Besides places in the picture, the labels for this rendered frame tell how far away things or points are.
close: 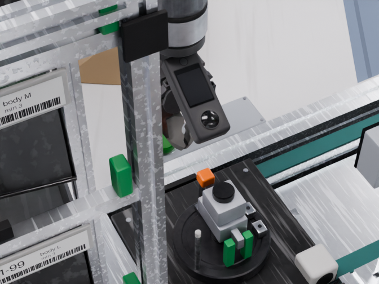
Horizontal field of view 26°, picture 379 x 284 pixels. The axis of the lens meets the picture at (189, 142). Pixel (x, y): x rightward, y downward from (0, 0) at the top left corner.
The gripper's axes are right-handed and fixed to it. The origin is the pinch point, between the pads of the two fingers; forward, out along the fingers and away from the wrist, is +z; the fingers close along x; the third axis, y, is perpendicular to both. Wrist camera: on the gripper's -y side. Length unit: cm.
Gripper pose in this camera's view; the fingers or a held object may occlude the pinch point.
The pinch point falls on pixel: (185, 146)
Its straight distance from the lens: 116.6
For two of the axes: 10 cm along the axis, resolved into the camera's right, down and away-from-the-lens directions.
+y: -4.7, -6.7, 5.8
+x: -8.8, 3.5, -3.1
